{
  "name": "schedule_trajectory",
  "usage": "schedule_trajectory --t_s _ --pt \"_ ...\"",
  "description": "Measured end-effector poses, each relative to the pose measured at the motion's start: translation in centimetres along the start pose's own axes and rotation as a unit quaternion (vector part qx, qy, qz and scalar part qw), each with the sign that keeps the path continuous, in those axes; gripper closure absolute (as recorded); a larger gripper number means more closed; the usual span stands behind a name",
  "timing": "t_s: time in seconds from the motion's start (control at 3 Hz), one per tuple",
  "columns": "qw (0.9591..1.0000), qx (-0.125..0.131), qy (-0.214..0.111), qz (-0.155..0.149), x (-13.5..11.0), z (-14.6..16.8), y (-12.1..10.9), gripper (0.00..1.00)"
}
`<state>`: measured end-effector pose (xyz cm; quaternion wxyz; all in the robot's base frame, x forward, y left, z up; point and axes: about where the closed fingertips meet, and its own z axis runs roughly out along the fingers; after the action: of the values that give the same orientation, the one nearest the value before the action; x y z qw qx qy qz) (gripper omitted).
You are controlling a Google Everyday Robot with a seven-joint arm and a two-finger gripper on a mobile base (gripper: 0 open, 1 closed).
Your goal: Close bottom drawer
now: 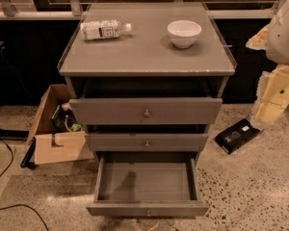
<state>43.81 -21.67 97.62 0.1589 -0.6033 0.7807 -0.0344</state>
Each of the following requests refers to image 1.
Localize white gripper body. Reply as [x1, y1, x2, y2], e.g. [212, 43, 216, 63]
[266, 0, 289, 64]

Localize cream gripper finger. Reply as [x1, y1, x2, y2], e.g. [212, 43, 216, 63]
[250, 64, 289, 124]
[246, 25, 269, 50]

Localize grey bottom drawer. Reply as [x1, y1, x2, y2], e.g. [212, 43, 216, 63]
[88, 152, 208, 218]

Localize grey drawer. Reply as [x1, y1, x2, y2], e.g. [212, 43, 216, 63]
[86, 133, 208, 152]
[69, 97, 222, 125]
[88, 152, 208, 218]

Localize grey wooden drawer cabinet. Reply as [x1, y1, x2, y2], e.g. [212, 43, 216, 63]
[57, 1, 238, 159]

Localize grey middle drawer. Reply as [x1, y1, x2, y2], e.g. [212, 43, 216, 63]
[86, 133, 208, 152]

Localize grey top drawer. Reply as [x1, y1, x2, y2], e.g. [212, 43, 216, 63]
[69, 97, 222, 125]

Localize black flat box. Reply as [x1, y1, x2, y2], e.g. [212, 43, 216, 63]
[215, 118, 260, 154]

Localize white ceramic bowl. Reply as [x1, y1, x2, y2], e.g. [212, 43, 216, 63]
[167, 20, 202, 48]

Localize plastic water bottle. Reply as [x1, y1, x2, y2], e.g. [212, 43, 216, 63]
[80, 19, 133, 40]

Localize green items in box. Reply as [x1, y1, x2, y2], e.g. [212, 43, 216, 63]
[51, 103, 83, 132]

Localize open cardboard box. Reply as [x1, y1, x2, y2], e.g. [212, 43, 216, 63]
[26, 84, 93, 165]

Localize black floor cable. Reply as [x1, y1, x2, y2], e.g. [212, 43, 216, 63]
[0, 138, 50, 231]

